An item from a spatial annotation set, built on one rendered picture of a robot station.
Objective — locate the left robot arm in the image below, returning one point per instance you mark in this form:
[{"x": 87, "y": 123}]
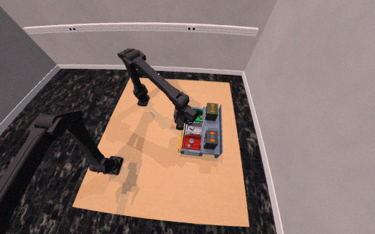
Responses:
[{"x": 134, "y": 59}]

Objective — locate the red bin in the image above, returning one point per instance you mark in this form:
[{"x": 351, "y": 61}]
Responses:
[{"x": 195, "y": 145}]

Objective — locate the dark grey tool case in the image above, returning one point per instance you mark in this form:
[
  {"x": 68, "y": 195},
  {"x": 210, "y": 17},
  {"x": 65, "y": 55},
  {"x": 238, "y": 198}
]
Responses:
[{"x": 211, "y": 139}]

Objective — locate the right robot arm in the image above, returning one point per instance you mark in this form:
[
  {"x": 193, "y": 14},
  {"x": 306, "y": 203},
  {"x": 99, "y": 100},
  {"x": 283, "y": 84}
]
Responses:
[{"x": 42, "y": 132}]

